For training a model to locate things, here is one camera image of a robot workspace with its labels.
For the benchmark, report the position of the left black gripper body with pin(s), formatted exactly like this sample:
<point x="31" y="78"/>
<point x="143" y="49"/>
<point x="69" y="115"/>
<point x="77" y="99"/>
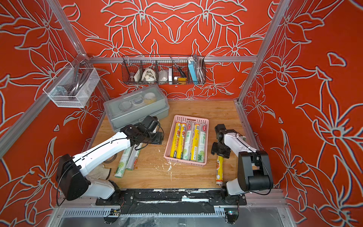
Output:
<point x="154" y="138"/>

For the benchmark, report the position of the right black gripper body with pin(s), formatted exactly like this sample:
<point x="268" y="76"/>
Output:
<point x="220" y="150"/>

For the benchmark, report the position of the yellow orange wrap roll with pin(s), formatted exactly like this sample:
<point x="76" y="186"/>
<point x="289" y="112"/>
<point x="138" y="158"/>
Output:
<point x="219" y="170"/>

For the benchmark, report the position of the green white wrap roll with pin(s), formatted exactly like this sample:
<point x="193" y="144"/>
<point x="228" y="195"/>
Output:
<point x="202" y="143"/>

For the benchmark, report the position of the silver green wrap roll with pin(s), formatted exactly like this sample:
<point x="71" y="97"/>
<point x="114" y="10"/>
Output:
<point x="134" y="157"/>

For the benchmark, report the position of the silver foil wrap roll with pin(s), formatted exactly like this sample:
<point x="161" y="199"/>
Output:
<point x="188" y="141"/>

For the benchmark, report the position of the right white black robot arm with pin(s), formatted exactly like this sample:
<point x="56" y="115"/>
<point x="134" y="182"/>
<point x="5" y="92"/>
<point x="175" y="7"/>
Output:
<point x="253" y="172"/>

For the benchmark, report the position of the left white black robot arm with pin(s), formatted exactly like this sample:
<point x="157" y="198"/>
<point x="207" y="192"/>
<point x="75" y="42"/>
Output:
<point x="73" y="172"/>

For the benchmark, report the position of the grey translucent storage box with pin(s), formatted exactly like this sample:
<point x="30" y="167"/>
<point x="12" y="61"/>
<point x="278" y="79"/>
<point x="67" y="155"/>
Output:
<point x="133" y="108"/>

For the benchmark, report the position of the white glove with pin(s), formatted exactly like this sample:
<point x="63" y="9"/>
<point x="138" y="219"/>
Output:
<point x="101" y="172"/>

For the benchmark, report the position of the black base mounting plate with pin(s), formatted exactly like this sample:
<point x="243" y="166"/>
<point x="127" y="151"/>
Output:
<point x="214" y="197"/>

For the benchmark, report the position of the black wire wall basket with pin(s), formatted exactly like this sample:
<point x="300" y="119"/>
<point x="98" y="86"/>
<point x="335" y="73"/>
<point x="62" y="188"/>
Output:
<point x="162" y="70"/>

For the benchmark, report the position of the blue box in wire basket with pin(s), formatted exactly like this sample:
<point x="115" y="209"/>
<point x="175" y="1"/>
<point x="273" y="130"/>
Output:
<point x="192" y="69"/>

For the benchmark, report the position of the clear plastic wall bin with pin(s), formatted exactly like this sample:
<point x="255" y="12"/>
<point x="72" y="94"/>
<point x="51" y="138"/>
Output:
<point x="72" y="86"/>

